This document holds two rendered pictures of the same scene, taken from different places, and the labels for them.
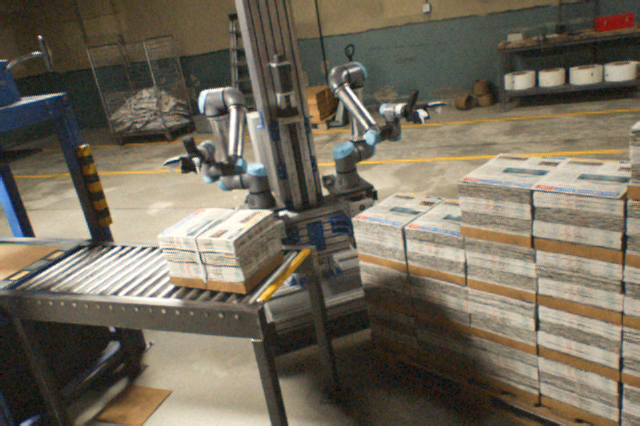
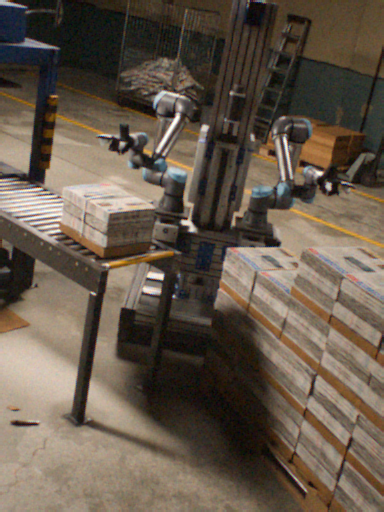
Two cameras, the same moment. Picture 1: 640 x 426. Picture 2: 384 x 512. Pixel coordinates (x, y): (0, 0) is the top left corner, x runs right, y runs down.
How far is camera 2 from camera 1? 1.35 m
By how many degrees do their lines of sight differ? 13
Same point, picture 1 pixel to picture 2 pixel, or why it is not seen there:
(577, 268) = (349, 352)
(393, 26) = not seen: outside the picture
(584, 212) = (367, 308)
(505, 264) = (309, 331)
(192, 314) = (59, 254)
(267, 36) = (237, 66)
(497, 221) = (315, 292)
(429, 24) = not seen: outside the picture
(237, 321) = (85, 273)
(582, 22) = not seen: outside the picture
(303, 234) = (194, 248)
